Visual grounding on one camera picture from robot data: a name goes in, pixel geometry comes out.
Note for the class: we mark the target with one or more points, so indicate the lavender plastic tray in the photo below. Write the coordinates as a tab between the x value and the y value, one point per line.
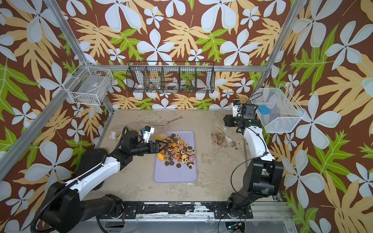
172	174

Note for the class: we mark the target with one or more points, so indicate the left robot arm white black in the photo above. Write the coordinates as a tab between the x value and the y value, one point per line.
65	206

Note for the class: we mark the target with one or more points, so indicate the metal rod tool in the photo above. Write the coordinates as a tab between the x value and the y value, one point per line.
244	148

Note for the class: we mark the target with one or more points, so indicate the ziploc bag with cookies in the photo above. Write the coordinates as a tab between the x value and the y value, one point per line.
116	133

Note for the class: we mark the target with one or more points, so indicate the pile of poured cookies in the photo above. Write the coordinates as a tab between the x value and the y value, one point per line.
178	152

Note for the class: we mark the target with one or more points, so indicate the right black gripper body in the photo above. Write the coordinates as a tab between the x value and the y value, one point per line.
233	122

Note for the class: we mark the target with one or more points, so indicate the clear bag of cookies back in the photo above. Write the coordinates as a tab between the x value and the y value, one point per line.
223	136

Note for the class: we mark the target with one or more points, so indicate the black wire basket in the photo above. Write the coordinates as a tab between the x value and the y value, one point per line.
170	76

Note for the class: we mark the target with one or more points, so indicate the white wire basket left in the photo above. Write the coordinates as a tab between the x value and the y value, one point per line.
88	84

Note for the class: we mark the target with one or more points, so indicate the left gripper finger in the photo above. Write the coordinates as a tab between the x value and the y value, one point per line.
161	142
160	148

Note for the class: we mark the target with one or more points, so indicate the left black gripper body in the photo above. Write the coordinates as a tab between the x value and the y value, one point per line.
144	148

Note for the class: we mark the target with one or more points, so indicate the white mesh basket right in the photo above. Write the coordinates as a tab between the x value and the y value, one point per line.
286	112

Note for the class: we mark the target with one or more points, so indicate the black mounting rail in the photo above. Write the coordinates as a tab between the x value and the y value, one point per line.
211	209

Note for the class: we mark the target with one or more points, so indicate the blue object in basket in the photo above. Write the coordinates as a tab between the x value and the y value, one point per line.
264	110

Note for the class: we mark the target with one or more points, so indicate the silver wrench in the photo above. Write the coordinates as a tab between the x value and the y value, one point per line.
169	121

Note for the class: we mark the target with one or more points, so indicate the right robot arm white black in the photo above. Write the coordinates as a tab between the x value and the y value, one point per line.
263	175

